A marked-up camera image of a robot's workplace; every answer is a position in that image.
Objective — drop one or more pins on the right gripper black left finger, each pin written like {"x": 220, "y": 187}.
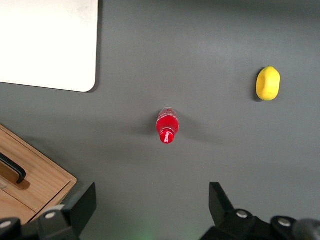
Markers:
{"x": 80, "y": 207}

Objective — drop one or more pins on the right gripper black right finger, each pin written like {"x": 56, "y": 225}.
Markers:
{"x": 222, "y": 210}

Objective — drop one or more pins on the wooden drawer cabinet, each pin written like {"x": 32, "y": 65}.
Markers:
{"x": 60, "y": 193}

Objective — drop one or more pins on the red cola bottle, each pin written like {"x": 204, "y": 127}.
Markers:
{"x": 168, "y": 125}

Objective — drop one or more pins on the yellow lemon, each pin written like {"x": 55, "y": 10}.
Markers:
{"x": 268, "y": 83}

